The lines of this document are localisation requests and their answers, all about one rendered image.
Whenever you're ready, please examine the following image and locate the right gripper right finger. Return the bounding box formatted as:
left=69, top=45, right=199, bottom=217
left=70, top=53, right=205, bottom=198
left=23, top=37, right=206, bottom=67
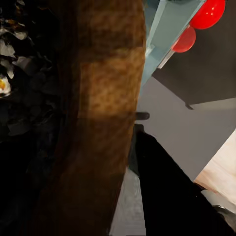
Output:
left=136, top=131, right=236, bottom=236

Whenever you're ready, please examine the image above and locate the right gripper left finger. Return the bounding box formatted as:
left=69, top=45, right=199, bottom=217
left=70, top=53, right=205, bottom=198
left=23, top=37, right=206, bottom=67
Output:
left=0, top=131, right=38, bottom=219

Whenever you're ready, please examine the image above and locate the popcorn bag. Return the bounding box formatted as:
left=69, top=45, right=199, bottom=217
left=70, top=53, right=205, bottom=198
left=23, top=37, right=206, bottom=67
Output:
left=0, top=0, right=147, bottom=236

